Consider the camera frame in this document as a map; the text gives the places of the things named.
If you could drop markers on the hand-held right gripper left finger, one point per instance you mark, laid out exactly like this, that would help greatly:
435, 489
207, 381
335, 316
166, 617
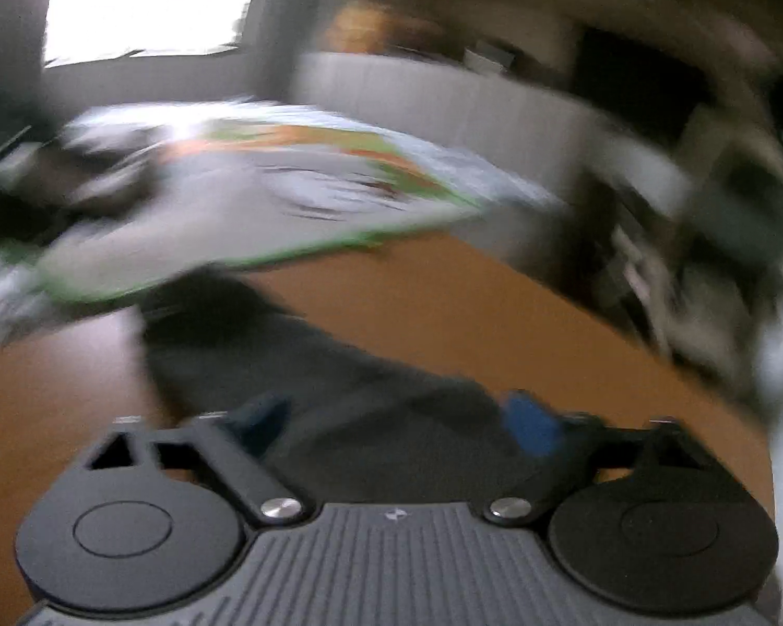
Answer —
260, 420

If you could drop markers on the printed blanket with green border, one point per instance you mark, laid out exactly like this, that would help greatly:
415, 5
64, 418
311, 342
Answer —
235, 208

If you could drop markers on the black monitor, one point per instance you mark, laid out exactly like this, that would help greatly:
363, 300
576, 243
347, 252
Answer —
639, 78

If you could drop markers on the dark grey garment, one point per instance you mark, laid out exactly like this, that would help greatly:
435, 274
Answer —
365, 404

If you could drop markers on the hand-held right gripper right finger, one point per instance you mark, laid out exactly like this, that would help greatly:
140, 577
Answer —
530, 427

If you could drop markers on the bright window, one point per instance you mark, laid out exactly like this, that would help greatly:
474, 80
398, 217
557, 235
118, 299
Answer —
150, 0

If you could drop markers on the beige padded headboard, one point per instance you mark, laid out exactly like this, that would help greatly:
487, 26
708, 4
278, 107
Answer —
444, 98

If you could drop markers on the dark cloth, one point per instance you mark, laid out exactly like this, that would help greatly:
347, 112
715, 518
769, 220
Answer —
72, 176

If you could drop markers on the beige office chair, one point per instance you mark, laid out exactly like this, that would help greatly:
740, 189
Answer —
711, 222

